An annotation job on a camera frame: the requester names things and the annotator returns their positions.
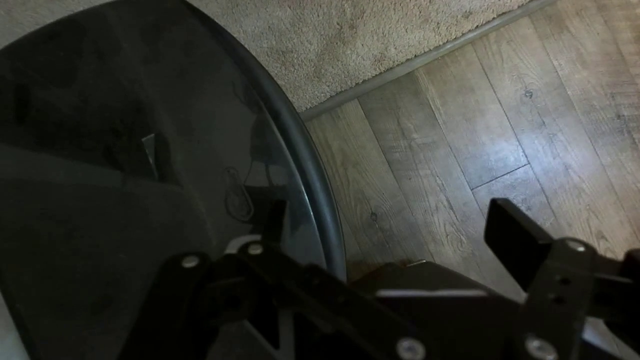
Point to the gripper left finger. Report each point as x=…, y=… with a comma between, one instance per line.
x=320, y=295

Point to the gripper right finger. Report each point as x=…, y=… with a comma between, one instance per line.
x=555, y=295

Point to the black bin lid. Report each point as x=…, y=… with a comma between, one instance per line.
x=125, y=150

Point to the black bin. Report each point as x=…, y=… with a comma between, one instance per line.
x=150, y=100

